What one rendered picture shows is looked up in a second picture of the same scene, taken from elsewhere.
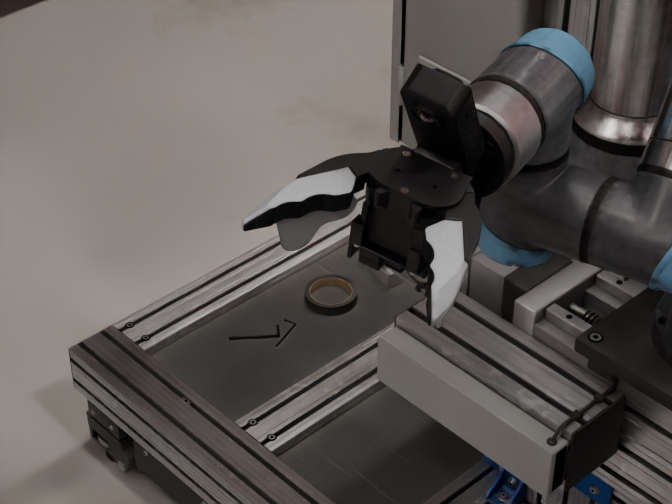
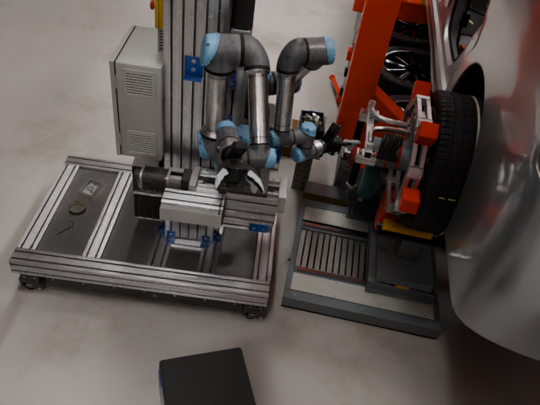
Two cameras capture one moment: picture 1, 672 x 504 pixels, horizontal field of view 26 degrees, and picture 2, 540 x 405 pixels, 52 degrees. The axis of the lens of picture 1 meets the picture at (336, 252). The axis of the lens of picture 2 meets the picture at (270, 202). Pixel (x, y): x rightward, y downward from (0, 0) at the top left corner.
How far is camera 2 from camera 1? 1.05 m
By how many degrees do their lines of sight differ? 37
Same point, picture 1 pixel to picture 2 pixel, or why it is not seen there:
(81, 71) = not seen: outside the picture
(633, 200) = (255, 152)
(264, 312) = (60, 222)
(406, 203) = (239, 170)
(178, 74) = not seen: outside the picture
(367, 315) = (92, 209)
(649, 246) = (263, 160)
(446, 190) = (243, 165)
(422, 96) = (239, 148)
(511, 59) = (226, 131)
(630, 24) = (218, 110)
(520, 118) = not seen: hidden behind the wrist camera
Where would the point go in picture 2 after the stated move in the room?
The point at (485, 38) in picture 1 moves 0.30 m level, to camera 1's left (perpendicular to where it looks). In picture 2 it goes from (150, 120) to (85, 143)
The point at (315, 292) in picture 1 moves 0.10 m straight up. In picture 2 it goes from (71, 209) to (68, 195)
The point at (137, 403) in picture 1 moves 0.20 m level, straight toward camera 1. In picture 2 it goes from (47, 265) to (75, 287)
